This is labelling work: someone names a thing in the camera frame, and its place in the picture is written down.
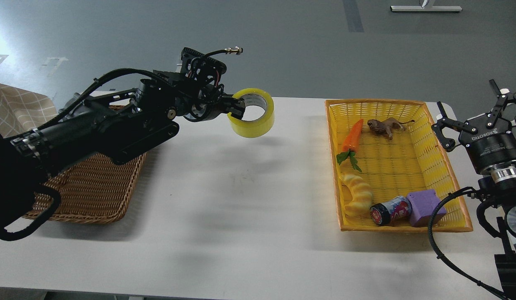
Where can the brown toy lion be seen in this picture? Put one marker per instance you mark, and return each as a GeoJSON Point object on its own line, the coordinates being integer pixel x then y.
{"type": "Point", "coordinates": [386, 127]}

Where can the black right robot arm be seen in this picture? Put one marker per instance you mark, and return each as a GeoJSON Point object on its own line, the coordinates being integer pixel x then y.
{"type": "Point", "coordinates": [496, 212]}

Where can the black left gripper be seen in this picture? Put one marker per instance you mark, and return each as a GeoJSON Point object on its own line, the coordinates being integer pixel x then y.
{"type": "Point", "coordinates": [206, 107]}

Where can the white metal stand base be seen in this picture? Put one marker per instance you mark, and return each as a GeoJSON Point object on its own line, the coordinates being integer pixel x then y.
{"type": "Point", "coordinates": [425, 6]}

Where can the yellow toy croissant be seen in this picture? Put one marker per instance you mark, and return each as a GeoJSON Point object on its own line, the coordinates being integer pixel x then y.
{"type": "Point", "coordinates": [361, 195]}

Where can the beige checkered cloth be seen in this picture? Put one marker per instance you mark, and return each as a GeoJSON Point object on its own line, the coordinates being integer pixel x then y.
{"type": "Point", "coordinates": [21, 110]}

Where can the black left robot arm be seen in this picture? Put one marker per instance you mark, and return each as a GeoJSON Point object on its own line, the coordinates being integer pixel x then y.
{"type": "Point", "coordinates": [123, 114]}

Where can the yellow tape roll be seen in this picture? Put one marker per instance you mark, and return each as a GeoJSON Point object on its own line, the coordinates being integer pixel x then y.
{"type": "Point", "coordinates": [260, 125]}

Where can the purple foam block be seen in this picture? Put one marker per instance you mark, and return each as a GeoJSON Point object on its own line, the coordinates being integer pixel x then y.
{"type": "Point", "coordinates": [423, 203]}

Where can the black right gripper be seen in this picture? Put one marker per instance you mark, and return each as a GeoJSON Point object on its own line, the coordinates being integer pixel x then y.
{"type": "Point", "coordinates": [491, 143]}

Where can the orange toy carrot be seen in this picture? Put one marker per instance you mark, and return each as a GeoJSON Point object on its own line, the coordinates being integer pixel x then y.
{"type": "Point", "coordinates": [350, 146]}

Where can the small dark can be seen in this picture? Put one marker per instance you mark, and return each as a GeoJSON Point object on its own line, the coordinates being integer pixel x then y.
{"type": "Point", "coordinates": [390, 211]}

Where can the brown wicker basket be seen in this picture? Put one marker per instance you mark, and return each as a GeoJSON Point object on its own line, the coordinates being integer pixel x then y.
{"type": "Point", "coordinates": [93, 190]}

